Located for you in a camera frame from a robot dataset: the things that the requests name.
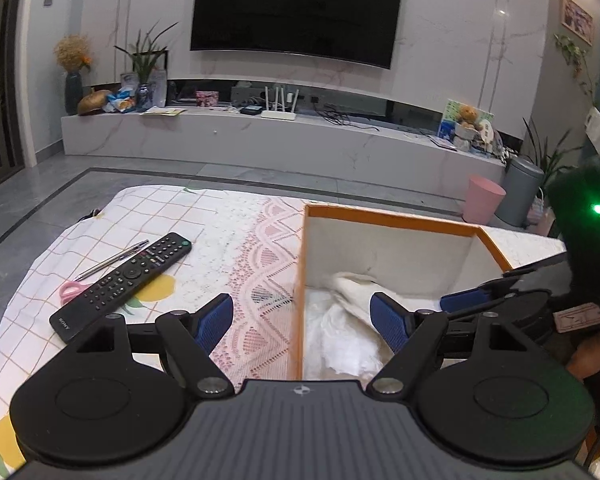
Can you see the yellow papers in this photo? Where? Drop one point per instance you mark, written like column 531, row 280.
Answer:
column 162, row 111

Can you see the black wall television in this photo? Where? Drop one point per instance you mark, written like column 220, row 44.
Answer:
column 300, row 5

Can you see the pink paper bag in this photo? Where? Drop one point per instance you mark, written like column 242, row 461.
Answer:
column 542, row 217

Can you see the pink tissue box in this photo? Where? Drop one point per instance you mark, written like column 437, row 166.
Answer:
column 207, row 99

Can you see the orange rimmed cardboard box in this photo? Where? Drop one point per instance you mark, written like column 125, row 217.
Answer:
column 405, row 245

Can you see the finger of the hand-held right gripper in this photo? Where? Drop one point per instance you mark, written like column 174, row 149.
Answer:
column 535, row 266
column 467, row 301

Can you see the white router with antennas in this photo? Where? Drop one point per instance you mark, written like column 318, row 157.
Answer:
column 280, row 114

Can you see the black set-top box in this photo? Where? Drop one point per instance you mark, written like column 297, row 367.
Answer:
column 251, row 110

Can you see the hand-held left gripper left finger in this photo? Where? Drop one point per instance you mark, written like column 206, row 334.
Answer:
column 215, row 321

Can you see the pink scissors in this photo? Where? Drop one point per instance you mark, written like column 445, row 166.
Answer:
column 75, row 291

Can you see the grey pedal bin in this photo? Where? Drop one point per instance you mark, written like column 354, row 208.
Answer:
column 520, row 192

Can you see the white cloth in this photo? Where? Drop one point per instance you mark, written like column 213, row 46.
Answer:
column 360, row 287

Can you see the green plant in glass vase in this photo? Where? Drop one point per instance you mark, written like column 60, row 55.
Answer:
column 147, row 60

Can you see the silver pen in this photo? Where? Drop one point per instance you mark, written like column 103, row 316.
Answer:
column 112, row 259

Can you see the hanging vine plant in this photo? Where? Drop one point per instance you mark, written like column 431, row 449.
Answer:
column 575, row 62

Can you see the pink white lace tablecloth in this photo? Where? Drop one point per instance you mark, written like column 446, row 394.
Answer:
column 260, row 240

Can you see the brown round gourd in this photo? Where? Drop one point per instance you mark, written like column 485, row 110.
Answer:
column 95, row 102

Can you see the black remote control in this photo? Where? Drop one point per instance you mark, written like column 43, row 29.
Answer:
column 125, row 281

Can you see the green potted plant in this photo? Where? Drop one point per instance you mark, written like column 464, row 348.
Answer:
column 550, row 160

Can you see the clear bubble plastic bag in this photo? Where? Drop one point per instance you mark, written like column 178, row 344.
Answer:
column 340, row 340

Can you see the checked lemon print tablecloth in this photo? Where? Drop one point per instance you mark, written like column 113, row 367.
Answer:
column 130, row 220

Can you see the grey marble television console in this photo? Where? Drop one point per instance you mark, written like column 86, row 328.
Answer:
column 280, row 142

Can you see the brown teddy bear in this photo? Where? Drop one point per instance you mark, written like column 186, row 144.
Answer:
column 467, row 116

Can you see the blue snack bag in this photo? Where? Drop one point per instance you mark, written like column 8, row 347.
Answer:
column 120, row 102

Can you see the person's right forearm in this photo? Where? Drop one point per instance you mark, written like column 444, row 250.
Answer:
column 592, row 357

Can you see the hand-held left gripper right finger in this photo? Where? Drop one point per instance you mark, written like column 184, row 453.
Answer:
column 387, row 321

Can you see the dark blue vase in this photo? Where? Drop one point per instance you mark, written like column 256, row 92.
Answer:
column 73, row 92

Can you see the dried yellow flower bunch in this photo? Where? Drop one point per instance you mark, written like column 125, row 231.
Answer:
column 72, row 52

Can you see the framed wall picture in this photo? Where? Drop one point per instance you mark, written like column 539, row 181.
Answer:
column 577, row 19

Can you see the pink waste bin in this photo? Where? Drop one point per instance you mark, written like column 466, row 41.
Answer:
column 484, row 200

